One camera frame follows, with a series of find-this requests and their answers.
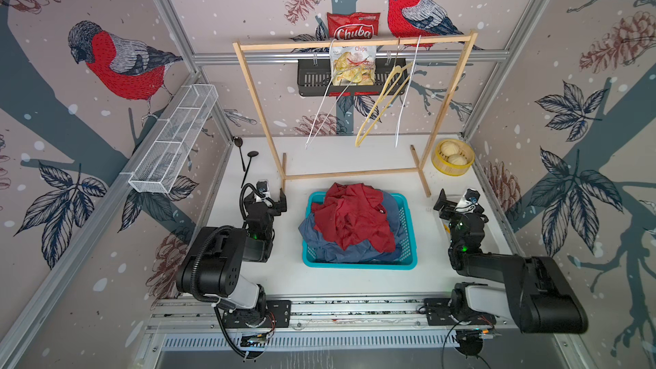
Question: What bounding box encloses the black ladle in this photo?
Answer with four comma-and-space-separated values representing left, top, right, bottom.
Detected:
232, 136, 246, 172

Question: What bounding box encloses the yellow plastic hanger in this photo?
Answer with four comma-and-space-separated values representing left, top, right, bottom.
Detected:
355, 61, 412, 147

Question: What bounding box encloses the teal plastic basket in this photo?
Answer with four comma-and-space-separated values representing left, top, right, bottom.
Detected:
302, 193, 418, 271

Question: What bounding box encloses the white wire hanger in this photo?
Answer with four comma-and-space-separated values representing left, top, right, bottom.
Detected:
305, 37, 355, 150
395, 35, 422, 148

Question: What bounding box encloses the white wire shelf basket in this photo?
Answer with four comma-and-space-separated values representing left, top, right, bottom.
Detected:
129, 84, 218, 194

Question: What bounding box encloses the black wall basket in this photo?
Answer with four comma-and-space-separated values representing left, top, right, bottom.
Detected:
297, 59, 406, 97

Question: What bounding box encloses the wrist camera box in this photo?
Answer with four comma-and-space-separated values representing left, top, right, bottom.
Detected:
464, 189, 480, 212
256, 180, 271, 198

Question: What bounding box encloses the black spoon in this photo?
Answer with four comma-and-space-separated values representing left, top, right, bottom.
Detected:
241, 150, 259, 187

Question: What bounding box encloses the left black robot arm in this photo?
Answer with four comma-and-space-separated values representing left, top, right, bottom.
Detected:
176, 182, 290, 329

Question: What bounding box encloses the yellow chips bag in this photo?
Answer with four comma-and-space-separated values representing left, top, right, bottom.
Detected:
329, 46, 377, 85

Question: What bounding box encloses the red Chuba snack bag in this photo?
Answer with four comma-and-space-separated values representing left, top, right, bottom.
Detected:
326, 12, 380, 40

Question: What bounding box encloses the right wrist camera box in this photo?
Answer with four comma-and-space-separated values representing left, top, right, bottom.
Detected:
464, 189, 480, 212

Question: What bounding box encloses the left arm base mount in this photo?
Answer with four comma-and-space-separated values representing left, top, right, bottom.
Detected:
221, 300, 291, 330

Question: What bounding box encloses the slate blue t-shirt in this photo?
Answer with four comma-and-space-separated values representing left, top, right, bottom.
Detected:
298, 190, 405, 263

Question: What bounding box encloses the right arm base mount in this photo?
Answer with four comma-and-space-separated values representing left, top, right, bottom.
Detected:
418, 297, 496, 326

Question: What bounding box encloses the wooden clothes rack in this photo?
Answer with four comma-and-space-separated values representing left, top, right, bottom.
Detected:
232, 30, 478, 198

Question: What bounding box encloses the dark red t-shirt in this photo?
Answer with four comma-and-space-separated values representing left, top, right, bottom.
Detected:
311, 183, 396, 253

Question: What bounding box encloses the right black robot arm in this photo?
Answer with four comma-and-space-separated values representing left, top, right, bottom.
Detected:
433, 189, 589, 334

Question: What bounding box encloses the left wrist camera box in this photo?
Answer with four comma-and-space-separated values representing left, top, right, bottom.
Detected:
256, 180, 271, 198

